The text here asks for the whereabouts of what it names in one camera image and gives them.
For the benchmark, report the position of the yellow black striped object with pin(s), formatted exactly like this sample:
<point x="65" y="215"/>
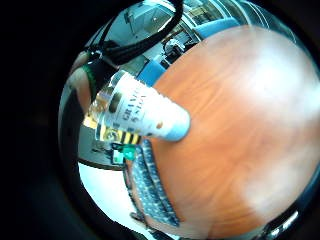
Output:
<point x="125" y="136"/>

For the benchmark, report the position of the small green object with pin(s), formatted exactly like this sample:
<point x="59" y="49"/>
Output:
<point x="126" y="152"/>

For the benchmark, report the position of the clear bottle with white label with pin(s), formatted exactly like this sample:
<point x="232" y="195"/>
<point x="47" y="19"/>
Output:
<point x="143" y="110"/>

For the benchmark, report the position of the blue chair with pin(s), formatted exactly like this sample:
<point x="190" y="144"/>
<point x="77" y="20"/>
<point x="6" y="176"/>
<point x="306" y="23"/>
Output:
<point x="151" y="72"/>
<point x="215" y="27"/>

